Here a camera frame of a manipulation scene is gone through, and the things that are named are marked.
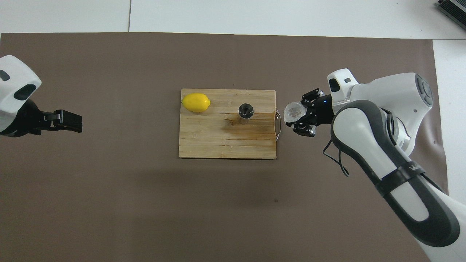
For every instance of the brown table mat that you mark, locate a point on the brown table mat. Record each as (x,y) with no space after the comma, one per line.
(145,200)

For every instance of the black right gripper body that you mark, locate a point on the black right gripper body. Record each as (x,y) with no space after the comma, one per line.
(322,111)

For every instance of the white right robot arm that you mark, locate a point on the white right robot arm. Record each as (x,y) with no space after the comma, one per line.
(364,131)

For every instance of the steel double jigger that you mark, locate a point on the steel double jigger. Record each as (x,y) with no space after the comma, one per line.
(246,110)

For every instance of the small clear glass cup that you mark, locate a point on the small clear glass cup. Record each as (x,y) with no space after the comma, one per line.
(293,112)

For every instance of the grey ribbed device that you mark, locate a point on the grey ribbed device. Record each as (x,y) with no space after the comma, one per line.
(453,9)

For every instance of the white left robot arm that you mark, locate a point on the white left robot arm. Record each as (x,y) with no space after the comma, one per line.
(14,80)

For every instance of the wooden cutting board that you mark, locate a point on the wooden cutting board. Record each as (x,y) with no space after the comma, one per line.
(218,138)

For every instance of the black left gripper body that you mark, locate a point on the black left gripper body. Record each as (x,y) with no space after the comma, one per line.
(25,122)

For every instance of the yellow lemon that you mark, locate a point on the yellow lemon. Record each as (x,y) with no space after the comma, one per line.
(196,102)

